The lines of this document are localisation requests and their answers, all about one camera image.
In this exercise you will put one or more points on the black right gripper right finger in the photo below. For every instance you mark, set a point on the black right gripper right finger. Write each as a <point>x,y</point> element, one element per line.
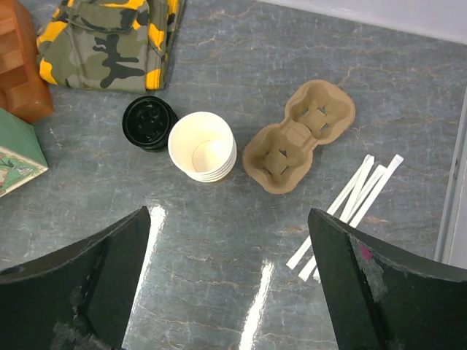
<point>380,296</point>

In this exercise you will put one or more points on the brown pulp cup carrier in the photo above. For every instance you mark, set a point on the brown pulp cup carrier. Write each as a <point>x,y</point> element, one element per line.
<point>280,155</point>

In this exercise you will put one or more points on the white wrapped straw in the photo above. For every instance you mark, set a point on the white wrapped straw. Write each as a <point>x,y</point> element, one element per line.
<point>295,259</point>
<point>395,162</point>
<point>355,200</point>

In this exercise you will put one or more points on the green patterned paper bag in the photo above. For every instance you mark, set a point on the green patterned paper bag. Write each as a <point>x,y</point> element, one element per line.
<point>22,158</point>

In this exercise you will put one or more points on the orange wooden tray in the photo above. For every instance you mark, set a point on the orange wooden tray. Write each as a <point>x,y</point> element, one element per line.
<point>23,92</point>

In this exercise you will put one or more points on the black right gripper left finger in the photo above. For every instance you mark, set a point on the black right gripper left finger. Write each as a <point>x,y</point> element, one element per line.
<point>79,296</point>

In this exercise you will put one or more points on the camouflage folded cloth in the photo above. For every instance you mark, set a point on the camouflage folded cloth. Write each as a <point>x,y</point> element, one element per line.
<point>109,45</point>

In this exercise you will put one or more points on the paper cup stack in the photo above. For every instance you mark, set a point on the paper cup stack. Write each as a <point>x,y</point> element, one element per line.
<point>202,146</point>

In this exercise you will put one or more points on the black lid stack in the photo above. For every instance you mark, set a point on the black lid stack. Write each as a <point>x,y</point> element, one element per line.
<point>147,123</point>

